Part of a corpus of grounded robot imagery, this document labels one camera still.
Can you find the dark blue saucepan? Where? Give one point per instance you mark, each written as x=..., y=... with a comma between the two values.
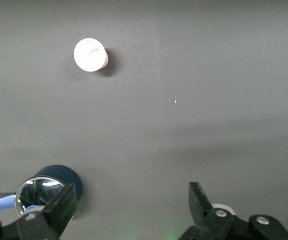
x=61, y=173

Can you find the pink plastic cup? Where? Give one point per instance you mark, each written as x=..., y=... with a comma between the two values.
x=90, y=55

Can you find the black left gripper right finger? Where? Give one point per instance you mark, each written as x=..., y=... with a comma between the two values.
x=201, y=207

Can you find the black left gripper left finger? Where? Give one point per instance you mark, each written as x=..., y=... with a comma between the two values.
x=59, y=207

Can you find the glass lid with blue knob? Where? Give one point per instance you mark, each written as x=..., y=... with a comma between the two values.
x=37, y=191

